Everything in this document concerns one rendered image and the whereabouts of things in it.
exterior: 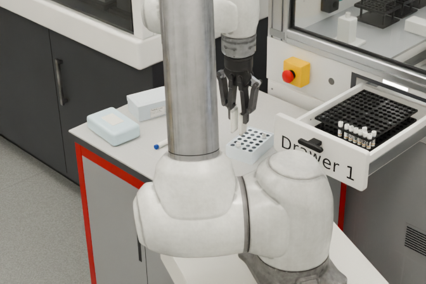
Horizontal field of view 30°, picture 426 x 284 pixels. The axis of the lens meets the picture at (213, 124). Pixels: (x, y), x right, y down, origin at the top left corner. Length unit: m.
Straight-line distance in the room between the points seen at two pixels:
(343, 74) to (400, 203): 0.42
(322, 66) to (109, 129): 0.65
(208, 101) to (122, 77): 1.36
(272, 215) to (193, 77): 0.31
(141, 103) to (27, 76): 1.09
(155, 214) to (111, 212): 0.89
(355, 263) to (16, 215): 1.93
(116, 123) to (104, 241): 0.41
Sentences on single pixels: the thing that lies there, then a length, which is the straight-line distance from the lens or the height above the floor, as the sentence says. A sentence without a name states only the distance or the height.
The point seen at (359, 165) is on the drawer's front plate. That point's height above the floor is 0.89.
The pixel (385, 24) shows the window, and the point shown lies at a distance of 2.22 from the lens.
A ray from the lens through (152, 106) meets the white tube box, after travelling 2.39.
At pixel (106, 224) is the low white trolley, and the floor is 0.47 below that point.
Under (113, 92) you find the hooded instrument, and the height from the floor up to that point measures 0.61.
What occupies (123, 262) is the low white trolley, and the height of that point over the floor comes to 0.37.
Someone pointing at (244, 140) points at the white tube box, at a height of 0.79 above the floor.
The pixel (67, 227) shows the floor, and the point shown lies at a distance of 3.27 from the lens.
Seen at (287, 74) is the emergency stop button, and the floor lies 0.89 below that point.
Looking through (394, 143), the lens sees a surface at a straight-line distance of 2.08.
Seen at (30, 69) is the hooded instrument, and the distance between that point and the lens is 3.36.
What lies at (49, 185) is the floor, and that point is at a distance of 3.54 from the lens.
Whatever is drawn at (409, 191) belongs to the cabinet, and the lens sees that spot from 2.37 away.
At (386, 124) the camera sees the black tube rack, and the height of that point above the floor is 0.89.
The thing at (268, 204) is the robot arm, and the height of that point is 1.05.
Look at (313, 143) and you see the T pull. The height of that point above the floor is 0.91.
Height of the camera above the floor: 1.94
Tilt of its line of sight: 30 degrees down
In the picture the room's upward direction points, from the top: 1 degrees counter-clockwise
